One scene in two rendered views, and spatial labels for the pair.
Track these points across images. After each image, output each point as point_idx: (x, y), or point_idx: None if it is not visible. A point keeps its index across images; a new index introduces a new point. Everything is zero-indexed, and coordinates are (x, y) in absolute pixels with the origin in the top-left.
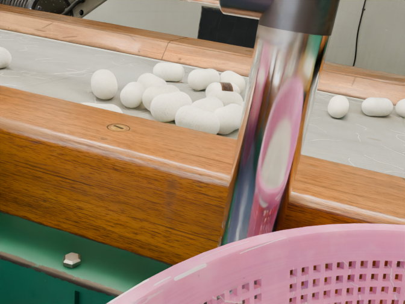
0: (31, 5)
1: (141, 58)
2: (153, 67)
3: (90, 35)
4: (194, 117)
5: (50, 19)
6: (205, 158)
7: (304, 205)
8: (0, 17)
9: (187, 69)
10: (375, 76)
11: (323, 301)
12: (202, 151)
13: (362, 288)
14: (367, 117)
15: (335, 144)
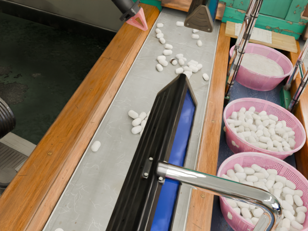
0: (13, 112)
1: (128, 73)
2: (161, 69)
3: (117, 82)
4: (201, 66)
5: (104, 90)
6: (223, 65)
7: (228, 61)
8: (101, 107)
9: (137, 65)
10: (138, 30)
11: None
12: (222, 65)
13: None
14: (165, 44)
15: (189, 54)
